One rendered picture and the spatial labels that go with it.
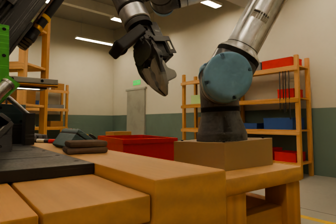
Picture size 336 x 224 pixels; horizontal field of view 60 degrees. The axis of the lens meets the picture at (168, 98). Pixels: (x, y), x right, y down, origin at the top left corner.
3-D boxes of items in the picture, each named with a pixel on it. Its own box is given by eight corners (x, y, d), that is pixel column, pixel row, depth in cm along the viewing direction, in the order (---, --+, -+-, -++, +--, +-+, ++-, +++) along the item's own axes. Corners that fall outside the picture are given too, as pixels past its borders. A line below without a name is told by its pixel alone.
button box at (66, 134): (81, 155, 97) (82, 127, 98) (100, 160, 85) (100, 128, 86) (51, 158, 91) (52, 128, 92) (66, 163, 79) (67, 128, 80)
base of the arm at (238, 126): (218, 138, 98) (216, 109, 99) (257, 138, 87) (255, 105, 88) (186, 141, 88) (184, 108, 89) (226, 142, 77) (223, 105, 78)
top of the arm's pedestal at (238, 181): (219, 166, 109) (219, 156, 109) (302, 180, 83) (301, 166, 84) (147, 176, 90) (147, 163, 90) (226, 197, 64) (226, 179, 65)
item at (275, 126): (300, 179, 500) (296, 53, 518) (180, 161, 727) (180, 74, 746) (314, 175, 535) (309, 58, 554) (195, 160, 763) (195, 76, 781)
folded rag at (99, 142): (66, 154, 68) (66, 142, 68) (61, 151, 75) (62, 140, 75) (108, 152, 73) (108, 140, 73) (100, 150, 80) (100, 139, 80)
